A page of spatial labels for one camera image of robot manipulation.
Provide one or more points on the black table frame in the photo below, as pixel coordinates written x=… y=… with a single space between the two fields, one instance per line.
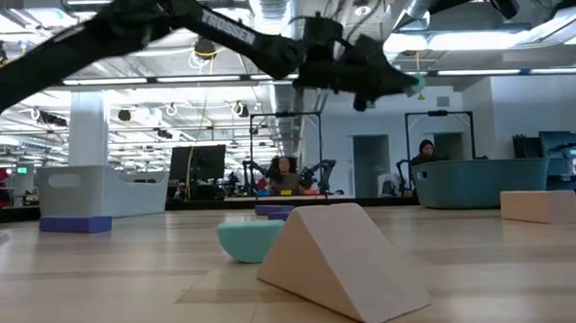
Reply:
x=197 y=205

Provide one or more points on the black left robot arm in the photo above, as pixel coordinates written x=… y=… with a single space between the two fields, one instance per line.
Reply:
x=45 y=60

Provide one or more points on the dark screen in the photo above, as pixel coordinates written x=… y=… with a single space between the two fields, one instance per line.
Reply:
x=557 y=145

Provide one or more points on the silver ventilation duct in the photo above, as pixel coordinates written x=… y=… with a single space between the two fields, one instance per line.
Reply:
x=274 y=11

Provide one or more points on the person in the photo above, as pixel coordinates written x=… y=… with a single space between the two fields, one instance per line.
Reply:
x=285 y=181
x=426 y=150

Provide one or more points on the long light bar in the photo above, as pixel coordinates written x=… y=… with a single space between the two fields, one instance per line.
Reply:
x=192 y=79

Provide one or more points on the teal plastic bin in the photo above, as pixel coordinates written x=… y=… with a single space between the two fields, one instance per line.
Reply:
x=479 y=184

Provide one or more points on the background black robot arm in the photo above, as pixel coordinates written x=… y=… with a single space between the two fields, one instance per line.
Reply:
x=325 y=172
x=249 y=175

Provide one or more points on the black gantry frame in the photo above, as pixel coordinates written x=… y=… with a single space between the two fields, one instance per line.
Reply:
x=437 y=112
x=286 y=114

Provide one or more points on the grey door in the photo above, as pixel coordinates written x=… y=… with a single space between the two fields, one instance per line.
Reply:
x=371 y=163

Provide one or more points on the white plastic bin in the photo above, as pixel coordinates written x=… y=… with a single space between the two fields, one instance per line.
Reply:
x=124 y=193

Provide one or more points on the wooden triangular block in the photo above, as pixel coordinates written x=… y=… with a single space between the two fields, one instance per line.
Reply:
x=331 y=262

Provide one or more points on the teal half-round block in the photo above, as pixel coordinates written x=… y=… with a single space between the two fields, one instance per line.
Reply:
x=245 y=241

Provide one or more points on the black monitor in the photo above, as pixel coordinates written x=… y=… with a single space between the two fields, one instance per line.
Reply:
x=198 y=163

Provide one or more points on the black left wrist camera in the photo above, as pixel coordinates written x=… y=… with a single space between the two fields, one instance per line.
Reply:
x=323 y=31

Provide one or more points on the white chair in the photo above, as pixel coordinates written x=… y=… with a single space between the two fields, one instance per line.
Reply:
x=386 y=184

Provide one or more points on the wooden rectangular block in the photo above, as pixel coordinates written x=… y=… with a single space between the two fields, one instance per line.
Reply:
x=538 y=206

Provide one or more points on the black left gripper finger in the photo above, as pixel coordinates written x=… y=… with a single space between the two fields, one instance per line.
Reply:
x=382 y=77

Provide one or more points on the white pillar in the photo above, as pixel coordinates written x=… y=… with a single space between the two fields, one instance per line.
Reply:
x=88 y=126

